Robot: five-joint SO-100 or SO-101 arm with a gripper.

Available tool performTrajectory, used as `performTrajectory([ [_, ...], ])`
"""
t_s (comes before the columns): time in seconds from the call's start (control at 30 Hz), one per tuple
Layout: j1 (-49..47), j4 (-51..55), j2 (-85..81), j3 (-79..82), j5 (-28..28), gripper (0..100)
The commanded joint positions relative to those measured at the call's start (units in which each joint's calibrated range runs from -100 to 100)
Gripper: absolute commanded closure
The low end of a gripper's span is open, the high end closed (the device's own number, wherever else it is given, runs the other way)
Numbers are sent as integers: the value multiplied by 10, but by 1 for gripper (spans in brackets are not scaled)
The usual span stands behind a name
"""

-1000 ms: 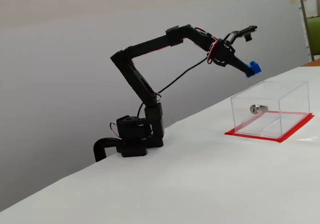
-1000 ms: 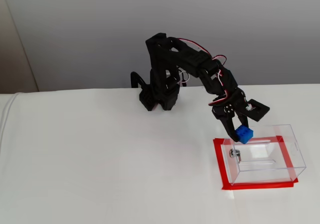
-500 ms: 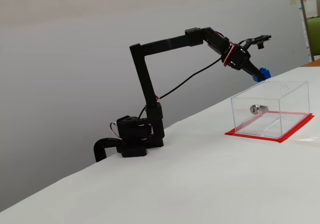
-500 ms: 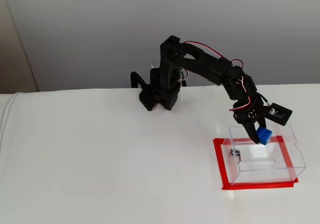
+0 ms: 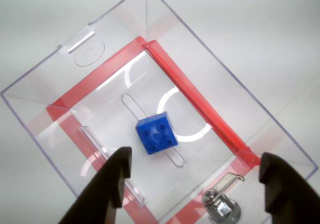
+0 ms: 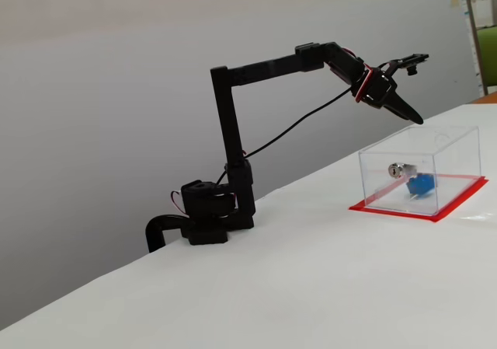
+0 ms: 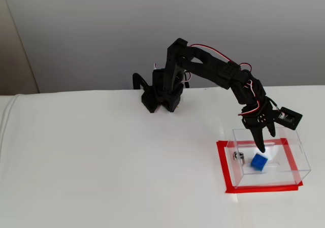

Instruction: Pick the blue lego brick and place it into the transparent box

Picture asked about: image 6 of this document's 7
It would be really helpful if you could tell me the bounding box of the red square mat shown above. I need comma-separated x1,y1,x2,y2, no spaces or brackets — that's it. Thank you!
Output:
349,173,489,222

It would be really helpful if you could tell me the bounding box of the silver metal cam lock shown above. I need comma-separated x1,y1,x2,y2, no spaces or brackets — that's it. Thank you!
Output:
388,162,419,178

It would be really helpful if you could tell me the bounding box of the green background object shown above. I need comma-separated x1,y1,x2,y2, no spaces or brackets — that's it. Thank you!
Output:
476,28,497,93

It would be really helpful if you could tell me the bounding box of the black table clamp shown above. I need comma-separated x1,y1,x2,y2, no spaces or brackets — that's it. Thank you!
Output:
144,213,191,253

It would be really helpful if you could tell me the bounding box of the white box on shelf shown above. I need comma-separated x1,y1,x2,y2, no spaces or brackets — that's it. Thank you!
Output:
473,0,495,27

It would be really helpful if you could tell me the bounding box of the black wrist camera board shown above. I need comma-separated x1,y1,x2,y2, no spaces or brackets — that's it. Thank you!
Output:
382,52,430,77

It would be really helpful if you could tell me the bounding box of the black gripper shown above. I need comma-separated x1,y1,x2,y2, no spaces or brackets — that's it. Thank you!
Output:
351,68,424,125

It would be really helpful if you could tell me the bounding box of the black camera cable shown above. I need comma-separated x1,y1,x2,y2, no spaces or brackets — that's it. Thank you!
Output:
216,87,353,187

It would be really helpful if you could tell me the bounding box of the red white base wire loop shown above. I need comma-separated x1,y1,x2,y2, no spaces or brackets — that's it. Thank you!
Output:
170,190,188,215

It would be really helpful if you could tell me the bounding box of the red white black servo wire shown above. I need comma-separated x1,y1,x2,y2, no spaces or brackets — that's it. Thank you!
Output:
325,47,374,103

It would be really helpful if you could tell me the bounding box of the transparent plastic box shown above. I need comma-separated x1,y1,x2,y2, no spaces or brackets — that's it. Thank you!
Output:
357,125,482,216

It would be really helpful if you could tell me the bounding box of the wooden background tabletop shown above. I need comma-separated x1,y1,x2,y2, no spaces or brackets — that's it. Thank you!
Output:
471,91,497,105

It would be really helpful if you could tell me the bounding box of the blue lego brick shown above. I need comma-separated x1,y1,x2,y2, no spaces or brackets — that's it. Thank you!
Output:
404,173,438,199

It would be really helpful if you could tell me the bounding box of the metal shelf post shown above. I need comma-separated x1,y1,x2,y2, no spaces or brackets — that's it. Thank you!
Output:
464,0,490,97

